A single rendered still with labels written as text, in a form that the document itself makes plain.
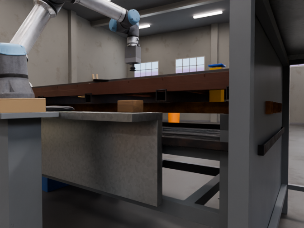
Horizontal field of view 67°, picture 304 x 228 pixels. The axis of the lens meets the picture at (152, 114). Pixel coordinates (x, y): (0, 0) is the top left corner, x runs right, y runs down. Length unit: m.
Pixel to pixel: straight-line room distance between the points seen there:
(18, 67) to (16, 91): 0.10
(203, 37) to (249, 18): 11.89
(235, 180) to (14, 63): 0.90
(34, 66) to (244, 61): 9.15
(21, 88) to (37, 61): 8.54
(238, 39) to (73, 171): 1.06
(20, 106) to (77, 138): 0.36
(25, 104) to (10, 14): 8.44
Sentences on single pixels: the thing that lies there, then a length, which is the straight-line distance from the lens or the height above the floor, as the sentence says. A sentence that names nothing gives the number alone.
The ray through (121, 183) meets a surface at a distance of 1.08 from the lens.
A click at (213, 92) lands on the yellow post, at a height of 0.77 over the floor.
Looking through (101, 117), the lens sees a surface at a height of 0.66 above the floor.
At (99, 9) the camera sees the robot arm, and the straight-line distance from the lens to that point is 1.31.
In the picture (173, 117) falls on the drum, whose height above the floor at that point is 0.35.
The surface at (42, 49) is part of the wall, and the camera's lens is 9.80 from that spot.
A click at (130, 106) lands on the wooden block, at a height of 0.70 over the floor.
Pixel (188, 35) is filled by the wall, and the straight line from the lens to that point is 12.67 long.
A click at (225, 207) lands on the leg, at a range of 0.97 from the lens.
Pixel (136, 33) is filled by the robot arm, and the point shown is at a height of 1.17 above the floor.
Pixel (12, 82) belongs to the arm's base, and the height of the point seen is 0.80.
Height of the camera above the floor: 0.70
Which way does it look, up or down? 2 degrees down
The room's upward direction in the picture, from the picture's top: straight up
